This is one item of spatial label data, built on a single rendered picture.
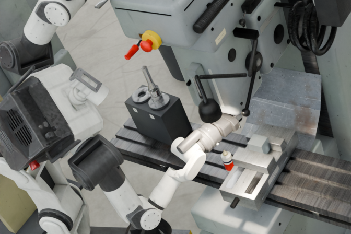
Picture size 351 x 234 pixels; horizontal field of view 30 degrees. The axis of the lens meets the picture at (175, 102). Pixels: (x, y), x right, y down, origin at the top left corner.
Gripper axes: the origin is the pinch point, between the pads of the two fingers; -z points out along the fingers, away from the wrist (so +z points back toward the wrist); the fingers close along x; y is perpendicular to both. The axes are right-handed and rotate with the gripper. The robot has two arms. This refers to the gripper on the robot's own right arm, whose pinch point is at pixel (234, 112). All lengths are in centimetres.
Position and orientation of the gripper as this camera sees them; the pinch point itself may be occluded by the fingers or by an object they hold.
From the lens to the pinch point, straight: 237.5
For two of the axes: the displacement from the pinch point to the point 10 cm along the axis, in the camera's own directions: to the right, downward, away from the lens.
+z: -7.1, 6.2, -3.4
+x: -6.3, -3.6, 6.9
